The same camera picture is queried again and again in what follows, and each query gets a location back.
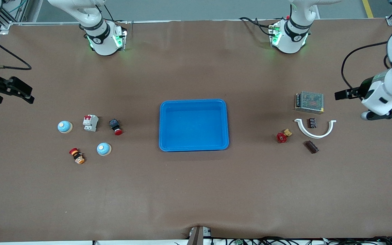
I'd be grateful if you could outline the red emergency button orange body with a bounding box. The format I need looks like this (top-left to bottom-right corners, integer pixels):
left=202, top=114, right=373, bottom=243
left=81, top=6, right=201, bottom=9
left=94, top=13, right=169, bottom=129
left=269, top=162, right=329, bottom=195
left=69, top=148, right=85, bottom=165

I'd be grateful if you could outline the black right arm base cable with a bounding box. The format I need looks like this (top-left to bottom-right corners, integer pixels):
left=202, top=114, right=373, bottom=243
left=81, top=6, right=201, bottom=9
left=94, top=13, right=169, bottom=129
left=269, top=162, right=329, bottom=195
left=96, top=3, right=128, bottom=26

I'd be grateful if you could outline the blue plastic tray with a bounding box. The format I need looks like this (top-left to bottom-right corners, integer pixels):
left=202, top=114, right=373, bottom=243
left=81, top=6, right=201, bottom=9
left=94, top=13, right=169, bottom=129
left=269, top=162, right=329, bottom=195
left=159, top=99, right=230, bottom=152

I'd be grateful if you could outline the blue service bell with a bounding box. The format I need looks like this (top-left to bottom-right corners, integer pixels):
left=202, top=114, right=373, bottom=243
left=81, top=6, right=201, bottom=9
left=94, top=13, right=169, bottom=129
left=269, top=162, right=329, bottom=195
left=97, top=142, right=112, bottom=156
left=58, top=121, right=73, bottom=134

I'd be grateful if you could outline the black left arm base cable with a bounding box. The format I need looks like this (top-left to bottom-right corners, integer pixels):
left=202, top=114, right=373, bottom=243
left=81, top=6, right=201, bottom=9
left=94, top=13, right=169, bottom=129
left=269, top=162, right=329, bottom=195
left=239, top=16, right=279, bottom=37

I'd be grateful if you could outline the red push button black body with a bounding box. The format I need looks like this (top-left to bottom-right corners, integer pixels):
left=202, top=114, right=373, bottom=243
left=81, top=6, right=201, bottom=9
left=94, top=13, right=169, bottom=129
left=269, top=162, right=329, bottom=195
left=109, top=118, right=123, bottom=136

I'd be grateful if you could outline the black cable bundle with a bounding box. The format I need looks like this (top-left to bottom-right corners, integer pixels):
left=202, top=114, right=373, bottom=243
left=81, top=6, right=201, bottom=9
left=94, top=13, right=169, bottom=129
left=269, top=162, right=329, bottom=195
left=174, top=236, right=392, bottom=245

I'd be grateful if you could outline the green cable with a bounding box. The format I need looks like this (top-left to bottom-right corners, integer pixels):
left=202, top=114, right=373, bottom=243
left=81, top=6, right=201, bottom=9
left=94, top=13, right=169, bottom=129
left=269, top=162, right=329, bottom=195
left=2, top=0, right=29, bottom=17

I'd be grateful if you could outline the white half-ring pipe clamp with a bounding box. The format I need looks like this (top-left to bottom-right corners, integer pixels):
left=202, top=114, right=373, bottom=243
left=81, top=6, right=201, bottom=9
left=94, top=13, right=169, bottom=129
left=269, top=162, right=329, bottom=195
left=294, top=118, right=337, bottom=139

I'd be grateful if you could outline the brass valve red handle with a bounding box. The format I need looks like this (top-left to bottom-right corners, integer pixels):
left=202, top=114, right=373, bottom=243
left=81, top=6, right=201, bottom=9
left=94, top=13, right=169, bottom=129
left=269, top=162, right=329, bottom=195
left=276, top=128, right=292, bottom=144

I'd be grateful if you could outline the black arm base cable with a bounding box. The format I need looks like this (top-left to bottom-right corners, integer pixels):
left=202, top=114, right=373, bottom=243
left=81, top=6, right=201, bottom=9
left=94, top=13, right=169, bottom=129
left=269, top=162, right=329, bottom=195
left=239, top=16, right=279, bottom=37
left=96, top=3, right=128, bottom=26

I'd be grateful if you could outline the metal mesh power supply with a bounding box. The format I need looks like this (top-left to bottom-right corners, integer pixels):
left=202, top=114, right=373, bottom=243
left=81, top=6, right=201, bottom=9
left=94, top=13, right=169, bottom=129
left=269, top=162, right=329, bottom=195
left=294, top=91, right=325, bottom=115

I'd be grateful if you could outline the metal table edge bracket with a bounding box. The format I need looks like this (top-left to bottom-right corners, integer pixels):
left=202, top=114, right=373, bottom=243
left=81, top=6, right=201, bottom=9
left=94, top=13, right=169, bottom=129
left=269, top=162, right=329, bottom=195
left=186, top=225, right=213, bottom=245

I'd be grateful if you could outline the white circuit breaker red switch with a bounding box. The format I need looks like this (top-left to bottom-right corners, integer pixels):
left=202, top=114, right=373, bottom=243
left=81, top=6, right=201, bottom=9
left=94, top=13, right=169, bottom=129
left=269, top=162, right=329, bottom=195
left=82, top=115, right=99, bottom=132

